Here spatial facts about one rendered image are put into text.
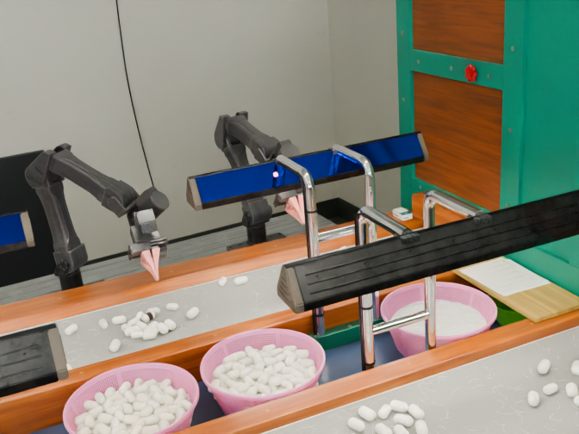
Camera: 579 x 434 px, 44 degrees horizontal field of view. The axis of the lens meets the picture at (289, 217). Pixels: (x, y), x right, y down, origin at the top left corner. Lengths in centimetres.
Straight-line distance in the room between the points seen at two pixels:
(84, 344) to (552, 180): 117
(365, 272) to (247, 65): 285
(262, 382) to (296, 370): 8
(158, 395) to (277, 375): 25
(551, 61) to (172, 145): 251
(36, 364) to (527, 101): 125
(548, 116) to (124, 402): 113
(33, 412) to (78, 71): 232
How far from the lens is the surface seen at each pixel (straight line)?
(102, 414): 152
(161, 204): 189
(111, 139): 377
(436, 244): 125
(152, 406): 152
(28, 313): 196
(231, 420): 140
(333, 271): 116
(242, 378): 158
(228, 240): 243
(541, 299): 176
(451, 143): 208
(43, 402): 163
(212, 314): 181
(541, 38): 175
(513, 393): 150
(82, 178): 199
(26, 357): 107
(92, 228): 386
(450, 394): 148
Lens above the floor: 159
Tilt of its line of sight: 21 degrees down
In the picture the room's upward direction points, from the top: 5 degrees counter-clockwise
